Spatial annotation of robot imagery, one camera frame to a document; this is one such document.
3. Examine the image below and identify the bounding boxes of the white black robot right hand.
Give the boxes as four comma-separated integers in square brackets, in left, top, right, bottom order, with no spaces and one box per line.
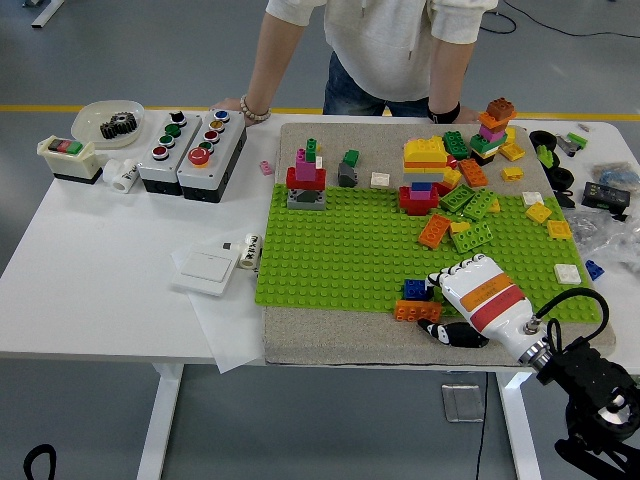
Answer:
[417,253,550,367]

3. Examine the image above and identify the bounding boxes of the person's right hand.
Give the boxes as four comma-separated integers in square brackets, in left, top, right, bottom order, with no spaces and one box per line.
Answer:
[208,97,245,114]

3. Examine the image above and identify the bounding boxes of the orange long brick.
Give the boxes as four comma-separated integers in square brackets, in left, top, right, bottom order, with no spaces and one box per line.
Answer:
[458,158,490,189]
[418,213,452,250]
[393,298,444,323]

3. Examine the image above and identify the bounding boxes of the blue square brick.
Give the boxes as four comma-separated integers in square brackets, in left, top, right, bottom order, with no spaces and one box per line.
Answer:
[402,278,434,303]

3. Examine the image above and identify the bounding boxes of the green studded baseplate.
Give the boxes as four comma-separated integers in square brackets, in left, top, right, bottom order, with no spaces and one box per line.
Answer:
[254,183,611,321]

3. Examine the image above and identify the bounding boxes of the black toy tyre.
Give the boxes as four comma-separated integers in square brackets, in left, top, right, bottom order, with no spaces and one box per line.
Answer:
[528,129,559,151]
[548,167,576,191]

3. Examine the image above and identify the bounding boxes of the black wristwatch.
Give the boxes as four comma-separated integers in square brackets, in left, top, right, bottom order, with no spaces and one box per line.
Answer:
[426,101,462,125]

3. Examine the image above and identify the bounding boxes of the brick tower with brown top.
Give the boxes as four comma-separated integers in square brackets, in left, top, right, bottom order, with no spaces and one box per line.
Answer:
[469,98,519,167]

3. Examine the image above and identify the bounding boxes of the dark green long brick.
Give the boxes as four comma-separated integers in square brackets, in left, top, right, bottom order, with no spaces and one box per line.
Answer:
[442,130,472,161]

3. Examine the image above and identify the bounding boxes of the brick tower with yellow top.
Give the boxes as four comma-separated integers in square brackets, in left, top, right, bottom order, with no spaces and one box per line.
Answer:
[398,135,449,216]

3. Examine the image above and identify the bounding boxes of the lime green long brick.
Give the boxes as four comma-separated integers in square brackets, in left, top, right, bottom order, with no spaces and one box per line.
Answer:
[452,220,496,255]
[462,188,500,221]

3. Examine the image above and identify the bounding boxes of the grey emergency-stop control box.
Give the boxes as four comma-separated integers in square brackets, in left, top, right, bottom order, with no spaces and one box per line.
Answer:
[177,108,249,205]

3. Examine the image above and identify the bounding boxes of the grey four-button control box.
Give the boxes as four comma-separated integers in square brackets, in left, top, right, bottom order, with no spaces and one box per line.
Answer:
[137,110,204,197]

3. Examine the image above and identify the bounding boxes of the metal floor socket plate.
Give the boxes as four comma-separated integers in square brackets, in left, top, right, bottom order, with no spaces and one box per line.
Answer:
[440,383,486,424]

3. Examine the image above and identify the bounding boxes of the brick tower with magenta middle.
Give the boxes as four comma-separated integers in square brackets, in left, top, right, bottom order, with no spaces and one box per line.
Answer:
[285,137,327,211]

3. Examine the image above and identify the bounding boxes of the black metal gear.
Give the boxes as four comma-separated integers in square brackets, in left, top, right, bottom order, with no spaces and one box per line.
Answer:
[99,112,139,140]

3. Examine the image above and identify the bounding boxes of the person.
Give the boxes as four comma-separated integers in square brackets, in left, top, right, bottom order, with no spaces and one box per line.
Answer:
[264,0,500,119]

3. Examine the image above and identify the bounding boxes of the white table leg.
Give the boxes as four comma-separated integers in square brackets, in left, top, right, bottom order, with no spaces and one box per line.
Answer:
[135,363,185,480]
[494,372,544,480]

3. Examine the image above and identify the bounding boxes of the white pipe tee fitting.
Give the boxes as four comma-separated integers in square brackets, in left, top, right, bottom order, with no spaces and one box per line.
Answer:
[102,158,141,194]

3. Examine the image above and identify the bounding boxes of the grey slope brick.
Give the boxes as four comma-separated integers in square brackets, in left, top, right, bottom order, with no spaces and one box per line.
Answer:
[337,162,360,189]

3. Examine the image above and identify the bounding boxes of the white plastic bowl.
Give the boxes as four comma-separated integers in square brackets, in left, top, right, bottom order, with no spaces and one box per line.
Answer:
[70,99,146,150]

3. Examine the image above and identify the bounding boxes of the clear plastic bags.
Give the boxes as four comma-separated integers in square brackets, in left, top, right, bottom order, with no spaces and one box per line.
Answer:
[567,199,640,271]

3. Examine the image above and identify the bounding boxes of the grey-brown mat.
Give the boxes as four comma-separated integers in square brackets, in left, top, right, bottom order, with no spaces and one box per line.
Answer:
[263,122,619,369]

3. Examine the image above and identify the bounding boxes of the small white pipe fitting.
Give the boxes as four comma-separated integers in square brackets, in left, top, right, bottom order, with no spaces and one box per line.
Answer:
[222,232,265,271]

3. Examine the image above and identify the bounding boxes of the black digital meter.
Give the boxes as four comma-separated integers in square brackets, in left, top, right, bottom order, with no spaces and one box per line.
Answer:
[580,181,632,211]

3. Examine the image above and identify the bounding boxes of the plastic bag with blue parts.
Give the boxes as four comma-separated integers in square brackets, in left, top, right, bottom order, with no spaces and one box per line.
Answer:
[589,162,640,189]

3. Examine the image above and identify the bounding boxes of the translucent paper sheet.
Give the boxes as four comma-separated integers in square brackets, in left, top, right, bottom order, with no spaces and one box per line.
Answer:
[169,244,266,375]

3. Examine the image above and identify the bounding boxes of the bead bracelet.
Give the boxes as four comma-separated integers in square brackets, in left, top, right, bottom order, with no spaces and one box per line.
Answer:
[238,93,272,126]

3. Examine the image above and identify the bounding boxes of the thin black floor cable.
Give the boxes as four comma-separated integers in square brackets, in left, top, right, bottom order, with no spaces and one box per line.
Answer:
[474,372,490,480]

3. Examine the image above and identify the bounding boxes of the black looped floor cable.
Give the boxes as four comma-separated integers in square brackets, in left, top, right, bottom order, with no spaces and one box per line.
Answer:
[480,12,517,35]

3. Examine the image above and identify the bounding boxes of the long black floor cable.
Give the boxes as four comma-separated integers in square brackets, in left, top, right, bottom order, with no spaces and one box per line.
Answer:
[502,0,640,39]

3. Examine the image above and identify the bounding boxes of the white wall switch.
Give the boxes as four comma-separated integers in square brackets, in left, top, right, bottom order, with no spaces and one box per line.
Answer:
[170,248,241,298]

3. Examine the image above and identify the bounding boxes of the beige red-green switch box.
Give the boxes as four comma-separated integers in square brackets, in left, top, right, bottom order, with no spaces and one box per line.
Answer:
[37,135,104,186]

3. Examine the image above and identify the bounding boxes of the grey metal frame foot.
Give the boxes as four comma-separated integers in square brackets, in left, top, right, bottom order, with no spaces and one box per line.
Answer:
[30,0,66,29]

